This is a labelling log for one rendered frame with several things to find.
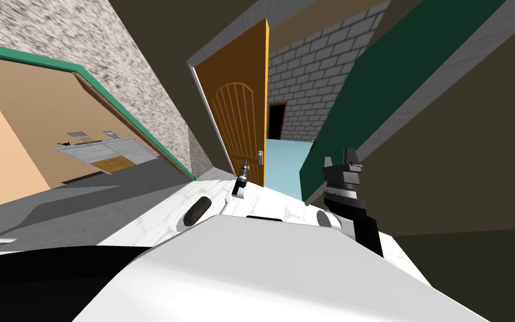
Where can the dark green door leaf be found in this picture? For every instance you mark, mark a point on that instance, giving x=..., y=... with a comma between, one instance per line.
x=396, y=76

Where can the white kitchen cabinet unit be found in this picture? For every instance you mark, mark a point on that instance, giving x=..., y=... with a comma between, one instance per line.
x=105, y=152

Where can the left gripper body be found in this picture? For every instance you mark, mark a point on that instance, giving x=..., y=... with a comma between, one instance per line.
x=243, y=171

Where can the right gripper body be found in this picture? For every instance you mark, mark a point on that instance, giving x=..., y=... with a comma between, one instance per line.
x=343, y=179

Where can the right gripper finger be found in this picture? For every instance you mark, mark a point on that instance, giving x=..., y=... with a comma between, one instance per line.
x=351, y=159
x=328, y=163

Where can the orange wooden door leaf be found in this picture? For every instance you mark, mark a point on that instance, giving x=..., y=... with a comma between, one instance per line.
x=235, y=103

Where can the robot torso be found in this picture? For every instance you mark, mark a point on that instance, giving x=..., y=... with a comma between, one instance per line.
x=262, y=277

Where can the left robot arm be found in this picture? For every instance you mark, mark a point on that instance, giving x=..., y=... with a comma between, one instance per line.
x=38, y=286

